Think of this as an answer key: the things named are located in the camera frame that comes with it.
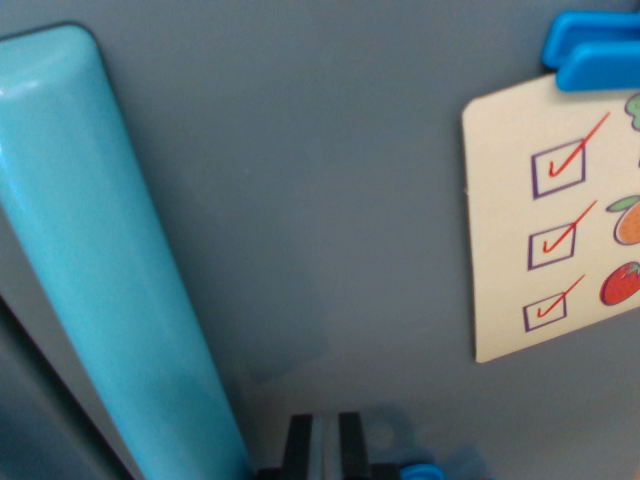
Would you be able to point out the grey fridge door with dispenser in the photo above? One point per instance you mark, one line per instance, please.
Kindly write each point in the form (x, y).
(25, 425)

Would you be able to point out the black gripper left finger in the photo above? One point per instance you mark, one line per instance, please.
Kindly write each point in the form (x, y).
(300, 450)

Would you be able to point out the cream shopping list card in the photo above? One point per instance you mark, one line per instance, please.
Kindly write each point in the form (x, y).
(505, 225)

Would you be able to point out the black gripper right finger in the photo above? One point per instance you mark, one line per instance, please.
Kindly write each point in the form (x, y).
(352, 450)

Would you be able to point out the blue clip magnet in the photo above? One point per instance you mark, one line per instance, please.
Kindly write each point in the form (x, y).
(595, 55)

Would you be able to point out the grey fridge door with list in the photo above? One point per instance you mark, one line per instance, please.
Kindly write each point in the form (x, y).
(300, 200)

